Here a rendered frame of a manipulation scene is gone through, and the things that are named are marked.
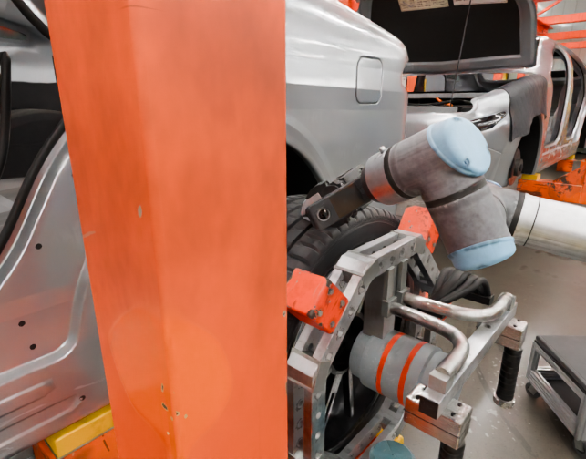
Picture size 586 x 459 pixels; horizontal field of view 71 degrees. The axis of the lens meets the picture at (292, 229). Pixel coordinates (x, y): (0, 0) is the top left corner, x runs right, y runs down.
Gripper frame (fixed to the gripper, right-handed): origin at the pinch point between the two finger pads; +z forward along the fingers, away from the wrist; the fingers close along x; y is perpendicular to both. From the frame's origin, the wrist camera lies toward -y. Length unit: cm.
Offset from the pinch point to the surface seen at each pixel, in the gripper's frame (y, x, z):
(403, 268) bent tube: 8.6, -20.1, -8.4
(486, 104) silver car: 264, -28, 73
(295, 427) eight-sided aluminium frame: -25.6, -31.0, 2.8
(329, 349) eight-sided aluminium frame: -17.0, -20.0, -7.8
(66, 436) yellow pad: -53, -14, 41
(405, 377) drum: -4.9, -37.0, -6.6
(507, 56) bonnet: 352, -8, 78
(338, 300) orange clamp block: -12.5, -13.4, -11.3
